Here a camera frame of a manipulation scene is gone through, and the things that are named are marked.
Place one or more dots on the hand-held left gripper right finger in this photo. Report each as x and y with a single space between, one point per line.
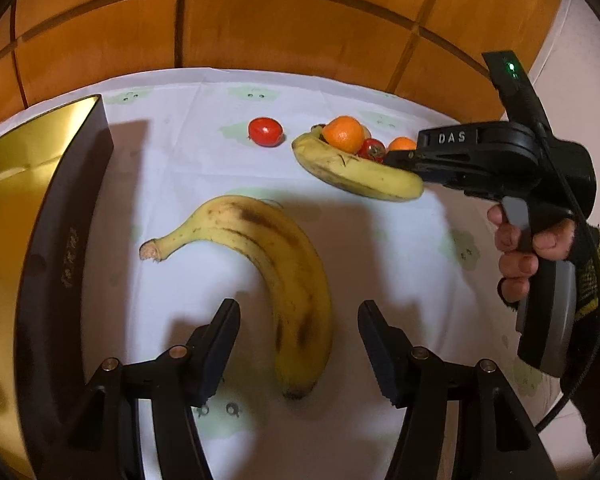
380 355

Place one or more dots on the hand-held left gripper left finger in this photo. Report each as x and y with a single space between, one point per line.
220 355

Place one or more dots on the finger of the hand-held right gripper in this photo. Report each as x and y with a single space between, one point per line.
405 158

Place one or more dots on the orange tangerine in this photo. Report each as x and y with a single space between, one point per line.
344 134
402 144

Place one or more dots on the small yellow banana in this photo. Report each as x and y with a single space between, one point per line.
360 177

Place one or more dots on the large spotted yellow banana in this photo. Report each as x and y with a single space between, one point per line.
280 260

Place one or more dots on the gold rectangular tin box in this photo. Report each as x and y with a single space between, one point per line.
10 260

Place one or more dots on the person's right forearm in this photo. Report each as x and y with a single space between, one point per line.
587 355

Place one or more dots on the person's right hand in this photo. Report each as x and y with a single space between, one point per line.
555 240

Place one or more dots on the red tomato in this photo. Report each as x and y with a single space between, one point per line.
265 131
372 150

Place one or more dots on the small pale brown fruit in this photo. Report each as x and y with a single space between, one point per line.
367 132

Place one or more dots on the wooden panelled wardrobe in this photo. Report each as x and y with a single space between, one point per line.
280 15

